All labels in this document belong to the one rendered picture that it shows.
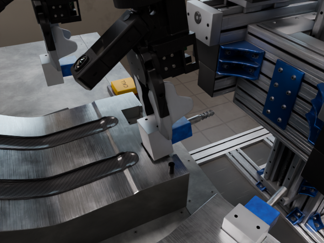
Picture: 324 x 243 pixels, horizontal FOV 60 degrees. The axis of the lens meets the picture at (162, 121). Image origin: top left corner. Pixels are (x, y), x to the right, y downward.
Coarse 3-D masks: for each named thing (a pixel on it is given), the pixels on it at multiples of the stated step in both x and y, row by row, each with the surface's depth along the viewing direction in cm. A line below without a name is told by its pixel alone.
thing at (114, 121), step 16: (80, 128) 54; (96, 128) 54; (0, 144) 47; (16, 144) 48; (32, 144) 50; (48, 144) 51; (112, 160) 47; (128, 160) 47; (64, 176) 44; (80, 176) 45; (96, 176) 44; (0, 192) 39; (16, 192) 40; (32, 192) 41; (48, 192) 42
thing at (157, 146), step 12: (144, 120) 46; (180, 120) 46; (192, 120) 47; (144, 132) 44; (156, 132) 43; (180, 132) 45; (144, 144) 48; (156, 144) 44; (168, 144) 45; (156, 156) 45
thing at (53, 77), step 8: (40, 56) 61; (48, 56) 61; (72, 56) 64; (48, 64) 59; (64, 64) 61; (72, 64) 61; (48, 72) 60; (56, 72) 60; (64, 72) 62; (48, 80) 61; (56, 80) 61
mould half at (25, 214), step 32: (128, 96) 61; (0, 128) 49; (32, 128) 53; (64, 128) 53; (128, 128) 52; (0, 160) 43; (32, 160) 46; (64, 160) 47; (96, 160) 47; (64, 192) 42; (96, 192) 42; (128, 192) 41; (160, 192) 44; (0, 224) 35; (32, 224) 37; (64, 224) 38; (96, 224) 41; (128, 224) 45
